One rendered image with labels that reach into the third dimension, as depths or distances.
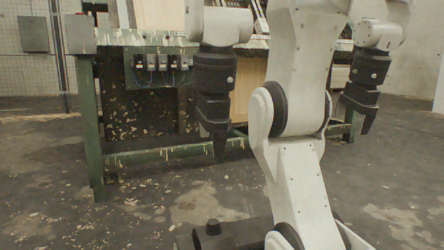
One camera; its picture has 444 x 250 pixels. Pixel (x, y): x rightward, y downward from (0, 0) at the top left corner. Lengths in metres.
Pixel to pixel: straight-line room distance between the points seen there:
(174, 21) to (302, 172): 1.35
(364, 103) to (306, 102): 0.20
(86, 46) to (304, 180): 1.09
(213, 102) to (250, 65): 1.60
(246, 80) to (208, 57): 1.60
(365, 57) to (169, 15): 1.31
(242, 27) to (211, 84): 0.12
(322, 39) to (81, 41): 1.05
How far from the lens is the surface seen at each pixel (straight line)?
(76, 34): 1.37
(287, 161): 0.66
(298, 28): 0.59
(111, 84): 1.83
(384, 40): 0.77
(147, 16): 1.77
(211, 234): 0.86
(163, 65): 1.49
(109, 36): 1.59
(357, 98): 0.80
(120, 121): 1.87
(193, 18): 0.49
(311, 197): 0.68
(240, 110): 2.09
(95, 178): 1.52
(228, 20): 0.50
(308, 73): 0.63
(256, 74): 2.13
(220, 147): 0.54
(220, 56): 0.49
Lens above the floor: 0.73
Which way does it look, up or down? 14 degrees down
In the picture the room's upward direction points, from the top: straight up
